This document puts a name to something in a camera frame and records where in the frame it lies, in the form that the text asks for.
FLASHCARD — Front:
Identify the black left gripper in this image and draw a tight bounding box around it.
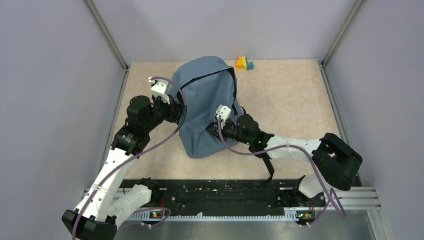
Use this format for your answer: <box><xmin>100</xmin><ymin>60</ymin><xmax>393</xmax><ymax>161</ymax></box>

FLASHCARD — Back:
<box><xmin>144</xmin><ymin>93</ymin><xmax>185</xmax><ymax>132</ymax></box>

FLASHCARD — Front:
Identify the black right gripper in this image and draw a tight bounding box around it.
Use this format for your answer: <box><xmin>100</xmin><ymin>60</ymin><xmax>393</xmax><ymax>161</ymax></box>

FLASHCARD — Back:
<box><xmin>207</xmin><ymin>117</ymin><xmax>252</xmax><ymax>146</ymax></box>

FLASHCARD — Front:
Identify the blue student backpack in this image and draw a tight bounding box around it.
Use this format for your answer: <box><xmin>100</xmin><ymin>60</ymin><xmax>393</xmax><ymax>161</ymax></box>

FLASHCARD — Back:
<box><xmin>167</xmin><ymin>55</ymin><xmax>276</xmax><ymax>183</ymax></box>

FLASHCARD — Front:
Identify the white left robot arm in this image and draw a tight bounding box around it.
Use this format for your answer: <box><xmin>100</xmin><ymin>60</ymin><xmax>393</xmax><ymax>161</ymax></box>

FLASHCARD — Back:
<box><xmin>62</xmin><ymin>95</ymin><xmax>187</xmax><ymax>240</ymax></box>

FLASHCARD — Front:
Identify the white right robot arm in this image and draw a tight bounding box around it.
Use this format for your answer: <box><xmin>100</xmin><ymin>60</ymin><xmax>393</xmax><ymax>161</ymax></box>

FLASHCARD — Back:
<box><xmin>213</xmin><ymin>113</ymin><xmax>363</xmax><ymax>206</ymax></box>

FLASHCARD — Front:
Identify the colourful sticky note stack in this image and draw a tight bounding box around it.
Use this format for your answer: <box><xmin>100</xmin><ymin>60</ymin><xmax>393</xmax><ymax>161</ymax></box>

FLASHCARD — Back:
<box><xmin>235</xmin><ymin>56</ymin><xmax>255</xmax><ymax>71</ymax></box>

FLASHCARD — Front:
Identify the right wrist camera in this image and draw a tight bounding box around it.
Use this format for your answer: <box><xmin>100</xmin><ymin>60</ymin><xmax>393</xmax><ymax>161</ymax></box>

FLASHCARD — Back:
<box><xmin>215</xmin><ymin>104</ymin><xmax>232</xmax><ymax>130</ymax></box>

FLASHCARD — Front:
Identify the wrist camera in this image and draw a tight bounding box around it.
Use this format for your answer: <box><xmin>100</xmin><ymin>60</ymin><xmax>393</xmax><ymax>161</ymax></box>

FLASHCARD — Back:
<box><xmin>215</xmin><ymin>104</ymin><xmax>232</xmax><ymax>130</ymax></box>
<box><xmin>148</xmin><ymin>77</ymin><xmax>171</xmax><ymax>105</ymax></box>

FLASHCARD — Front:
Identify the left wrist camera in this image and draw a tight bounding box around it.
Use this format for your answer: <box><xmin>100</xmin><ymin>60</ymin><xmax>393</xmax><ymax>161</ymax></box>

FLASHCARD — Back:
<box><xmin>148</xmin><ymin>77</ymin><xmax>171</xmax><ymax>105</ymax></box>

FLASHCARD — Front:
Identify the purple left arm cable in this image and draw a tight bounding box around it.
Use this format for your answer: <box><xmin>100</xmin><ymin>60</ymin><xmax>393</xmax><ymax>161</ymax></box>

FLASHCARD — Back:
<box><xmin>72</xmin><ymin>76</ymin><xmax>188</xmax><ymax>240</ymax></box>

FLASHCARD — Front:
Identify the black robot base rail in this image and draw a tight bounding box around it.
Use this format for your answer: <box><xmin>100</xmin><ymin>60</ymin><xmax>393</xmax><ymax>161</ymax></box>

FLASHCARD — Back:
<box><xmin>119</xmin><ymin>178</ymin><xmax>326</xmax><ymax>221</ymax></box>

